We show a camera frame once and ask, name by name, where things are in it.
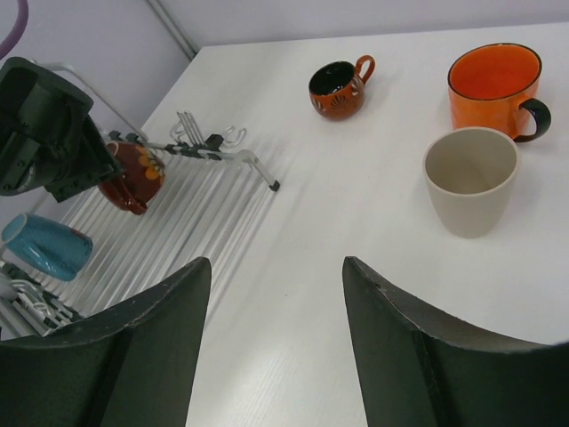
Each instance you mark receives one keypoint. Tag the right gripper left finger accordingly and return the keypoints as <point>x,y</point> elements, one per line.
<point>132,364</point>

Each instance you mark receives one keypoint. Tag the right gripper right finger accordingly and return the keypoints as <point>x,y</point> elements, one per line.
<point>420,366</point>

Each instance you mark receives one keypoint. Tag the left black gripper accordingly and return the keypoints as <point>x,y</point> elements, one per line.
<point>48,139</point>

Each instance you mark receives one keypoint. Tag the red floral white-inside cup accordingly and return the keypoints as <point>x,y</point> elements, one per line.
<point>142,177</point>

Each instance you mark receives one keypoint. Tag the blue speckled mug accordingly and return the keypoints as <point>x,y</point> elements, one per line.
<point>51,247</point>

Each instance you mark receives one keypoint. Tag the small brown patterned cup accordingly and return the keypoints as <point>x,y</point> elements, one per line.
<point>337,90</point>

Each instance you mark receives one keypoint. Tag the white wire dish rack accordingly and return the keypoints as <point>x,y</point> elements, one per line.
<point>211,196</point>

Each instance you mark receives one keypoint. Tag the beige handleless cup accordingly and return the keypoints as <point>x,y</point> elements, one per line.
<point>470,174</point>

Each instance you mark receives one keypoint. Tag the orange mug black handle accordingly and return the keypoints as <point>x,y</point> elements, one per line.
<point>495,86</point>

